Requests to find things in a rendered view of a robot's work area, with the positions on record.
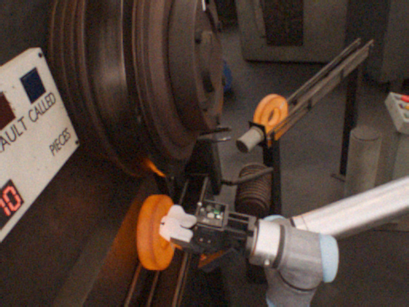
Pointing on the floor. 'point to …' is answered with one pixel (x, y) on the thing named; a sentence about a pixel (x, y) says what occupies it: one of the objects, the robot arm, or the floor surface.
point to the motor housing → (248, 195)
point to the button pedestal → (397, 156)
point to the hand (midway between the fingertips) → (156, 225)
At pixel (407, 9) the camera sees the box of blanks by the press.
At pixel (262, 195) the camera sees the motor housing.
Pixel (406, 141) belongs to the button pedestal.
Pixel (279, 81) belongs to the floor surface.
